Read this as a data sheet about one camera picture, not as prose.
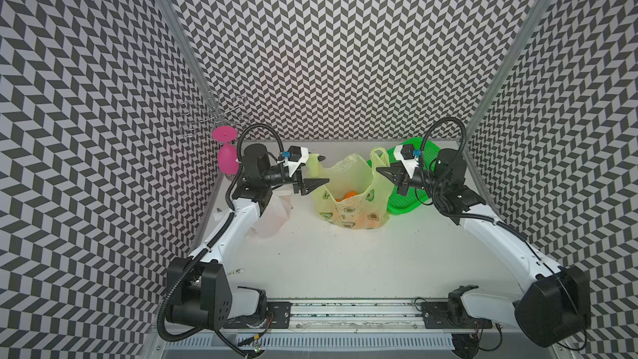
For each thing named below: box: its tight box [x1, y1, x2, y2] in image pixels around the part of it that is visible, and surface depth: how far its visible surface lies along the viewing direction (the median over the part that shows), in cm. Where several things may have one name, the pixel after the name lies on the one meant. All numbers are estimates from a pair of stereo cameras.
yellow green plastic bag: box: [306, 147, 395, 230], surface depth 77 cm
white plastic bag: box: [247, 183, 295, 239], surface depth 88 cm
